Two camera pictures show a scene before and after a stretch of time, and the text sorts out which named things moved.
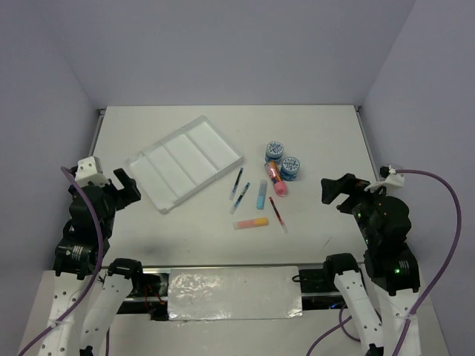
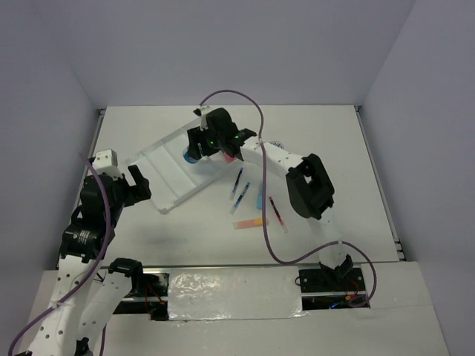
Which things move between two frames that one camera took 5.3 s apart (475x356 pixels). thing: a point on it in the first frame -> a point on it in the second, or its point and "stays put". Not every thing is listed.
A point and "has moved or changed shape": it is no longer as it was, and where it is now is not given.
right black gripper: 348,182 -> 196,136
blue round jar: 289,168 has moved or changed shape
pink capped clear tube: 280,187 -> 228,159
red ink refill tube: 278,216 stays put
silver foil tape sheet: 234,293 stays put
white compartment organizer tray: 176,167 stays put
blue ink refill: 237,202 stays put
